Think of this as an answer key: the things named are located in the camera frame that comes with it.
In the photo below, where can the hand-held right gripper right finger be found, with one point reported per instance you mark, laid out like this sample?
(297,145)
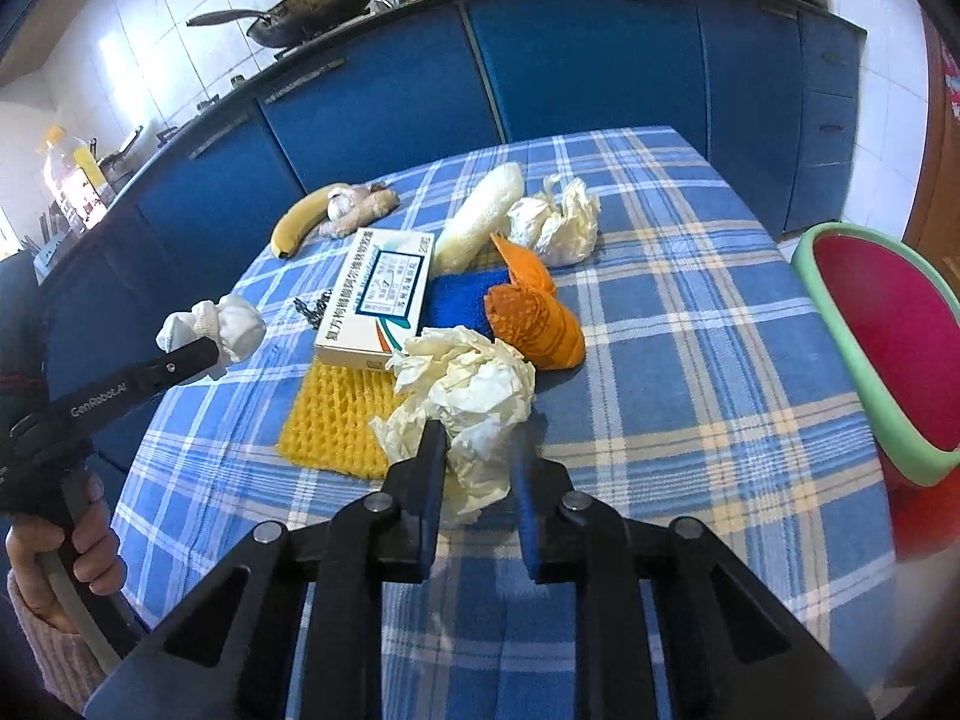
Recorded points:
(525,506)

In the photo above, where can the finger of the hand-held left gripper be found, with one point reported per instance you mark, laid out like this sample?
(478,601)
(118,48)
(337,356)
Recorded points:
(180,364)

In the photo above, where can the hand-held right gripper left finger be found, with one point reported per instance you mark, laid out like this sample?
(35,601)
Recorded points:
(431,469)

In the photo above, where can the small white tissue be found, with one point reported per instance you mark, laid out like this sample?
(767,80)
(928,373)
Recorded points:
(232,322)

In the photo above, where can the large cream tissue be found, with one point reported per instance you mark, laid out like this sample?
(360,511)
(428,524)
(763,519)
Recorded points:
(465,390)

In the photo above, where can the white corn cob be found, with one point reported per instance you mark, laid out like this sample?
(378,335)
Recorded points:
(476,221)

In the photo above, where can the red bin with green rim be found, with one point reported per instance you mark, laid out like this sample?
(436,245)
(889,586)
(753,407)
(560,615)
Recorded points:
(885,330)

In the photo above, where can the person's left forearm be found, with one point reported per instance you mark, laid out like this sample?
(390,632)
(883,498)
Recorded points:
(52,660)

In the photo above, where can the person's left hand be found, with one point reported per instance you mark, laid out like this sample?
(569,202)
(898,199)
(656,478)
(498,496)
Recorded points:
(97,562)

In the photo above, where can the yellow bristled scrub mat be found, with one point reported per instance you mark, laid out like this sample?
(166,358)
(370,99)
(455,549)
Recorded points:
(330,420)

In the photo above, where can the steel wool scourer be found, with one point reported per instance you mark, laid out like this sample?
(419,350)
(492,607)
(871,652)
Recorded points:
(311,307)

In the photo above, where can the blue sponge cloth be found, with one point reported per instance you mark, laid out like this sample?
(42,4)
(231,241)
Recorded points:
(457,300)

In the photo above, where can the yellow banana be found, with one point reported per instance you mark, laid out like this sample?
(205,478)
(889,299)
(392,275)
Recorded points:
(296,229)

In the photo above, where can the orange foam net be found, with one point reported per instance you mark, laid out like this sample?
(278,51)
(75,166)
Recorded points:
(540,322)

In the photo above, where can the white medicine box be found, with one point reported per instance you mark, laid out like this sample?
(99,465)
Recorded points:
(375,292)

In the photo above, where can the blue plaid tablecloth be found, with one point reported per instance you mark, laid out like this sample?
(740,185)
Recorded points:
(675,390)

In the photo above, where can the cooking oil bottle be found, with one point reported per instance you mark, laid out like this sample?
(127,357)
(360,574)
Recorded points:
(71,172)

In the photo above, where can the garlic bulb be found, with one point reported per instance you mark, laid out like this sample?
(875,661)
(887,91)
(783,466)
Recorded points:
(341,202)

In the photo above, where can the ginger root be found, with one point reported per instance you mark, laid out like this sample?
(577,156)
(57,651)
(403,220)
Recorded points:
(373,206)

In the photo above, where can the black wok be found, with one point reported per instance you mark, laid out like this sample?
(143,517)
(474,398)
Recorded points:
(315,7)

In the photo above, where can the blue kitchen cabinets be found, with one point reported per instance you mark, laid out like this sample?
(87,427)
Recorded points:
(600,52)

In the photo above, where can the red floral cloth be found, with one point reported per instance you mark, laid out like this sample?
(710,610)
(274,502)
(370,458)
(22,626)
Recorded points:
(951,82)

